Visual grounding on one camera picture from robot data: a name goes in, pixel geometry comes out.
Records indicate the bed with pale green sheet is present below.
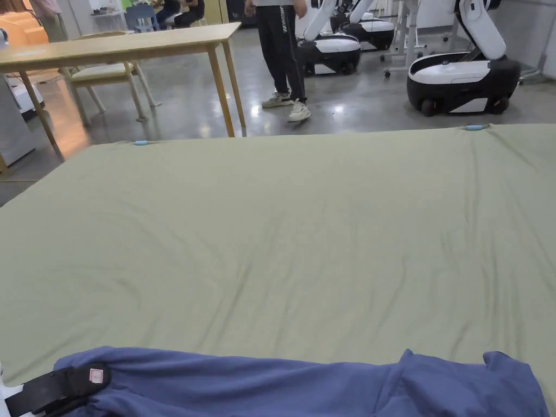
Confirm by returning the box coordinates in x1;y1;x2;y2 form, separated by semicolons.
0;123;556;417

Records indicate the blue chair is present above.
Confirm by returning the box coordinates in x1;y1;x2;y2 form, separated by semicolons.
125;3;160;34

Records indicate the group of people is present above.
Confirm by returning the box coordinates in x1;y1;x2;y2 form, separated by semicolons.
154;0;206;30

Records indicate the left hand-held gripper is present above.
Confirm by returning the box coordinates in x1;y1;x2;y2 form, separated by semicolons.
0;358;112;417

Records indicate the light wooden table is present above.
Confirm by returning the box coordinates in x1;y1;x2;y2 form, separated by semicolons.
0;22;247;158

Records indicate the wooden chair with pale seat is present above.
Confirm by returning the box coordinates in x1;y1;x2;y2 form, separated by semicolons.
60;31;157;128

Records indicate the white cabinet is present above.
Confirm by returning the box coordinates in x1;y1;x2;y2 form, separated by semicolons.
0;28;46;175

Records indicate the white desk frame on castors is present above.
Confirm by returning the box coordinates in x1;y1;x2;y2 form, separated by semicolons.
384;0;457;79

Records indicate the white and black wheeled robot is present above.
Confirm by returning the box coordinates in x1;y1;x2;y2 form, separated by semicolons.
406;0;522;118
329;0;396;52
296;0;362;78

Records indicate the orange sofa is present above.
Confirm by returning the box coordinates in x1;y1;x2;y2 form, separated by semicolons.
0;12;49;46

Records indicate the blue garment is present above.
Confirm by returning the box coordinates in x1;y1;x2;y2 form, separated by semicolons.
53;346;552;417

